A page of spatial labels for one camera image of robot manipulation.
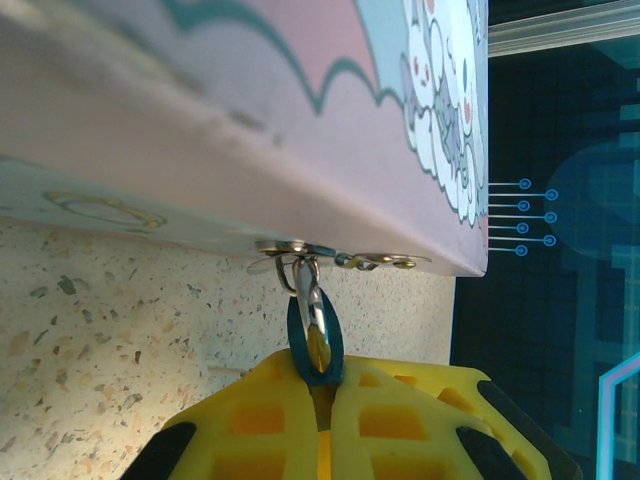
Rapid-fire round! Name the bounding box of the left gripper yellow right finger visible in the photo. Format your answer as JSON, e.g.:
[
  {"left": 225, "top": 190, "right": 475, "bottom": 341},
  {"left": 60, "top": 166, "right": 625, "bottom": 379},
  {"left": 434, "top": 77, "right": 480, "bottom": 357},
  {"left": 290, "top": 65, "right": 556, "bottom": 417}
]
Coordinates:
[{"left": 318, "top": 353, "right": 584, "bottom": 480}]

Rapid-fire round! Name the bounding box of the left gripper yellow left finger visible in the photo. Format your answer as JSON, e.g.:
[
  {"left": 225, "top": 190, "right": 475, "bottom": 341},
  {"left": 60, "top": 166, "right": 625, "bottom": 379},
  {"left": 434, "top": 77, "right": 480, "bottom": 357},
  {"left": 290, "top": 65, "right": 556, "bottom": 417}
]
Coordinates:
[{"left": 119, "top": 348, "right": 322, "bottom": 480}]

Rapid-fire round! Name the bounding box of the silver tin hasp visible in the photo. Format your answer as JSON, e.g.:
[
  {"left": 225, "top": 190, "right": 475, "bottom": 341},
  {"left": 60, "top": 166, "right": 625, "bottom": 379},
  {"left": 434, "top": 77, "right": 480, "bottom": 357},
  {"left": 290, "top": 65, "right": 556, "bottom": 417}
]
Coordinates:
[{"left": 247, "top": 238, "right": 432, "bottom": 291}]

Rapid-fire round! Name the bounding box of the cartoon print tin box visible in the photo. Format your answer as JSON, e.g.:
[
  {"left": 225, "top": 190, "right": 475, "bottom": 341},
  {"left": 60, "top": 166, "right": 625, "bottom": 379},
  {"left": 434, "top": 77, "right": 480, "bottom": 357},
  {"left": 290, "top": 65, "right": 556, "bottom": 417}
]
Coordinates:
[{"left": 0, "top": 0, "right": 490, "bottom": 279}]

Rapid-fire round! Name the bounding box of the aluminium frame post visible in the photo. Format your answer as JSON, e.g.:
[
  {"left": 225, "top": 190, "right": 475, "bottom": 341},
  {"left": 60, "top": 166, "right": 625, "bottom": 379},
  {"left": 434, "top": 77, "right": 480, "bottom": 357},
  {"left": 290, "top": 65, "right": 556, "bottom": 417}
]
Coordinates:
[{"left": 487, "top": 8, "right": 640, "bottom": 57}]

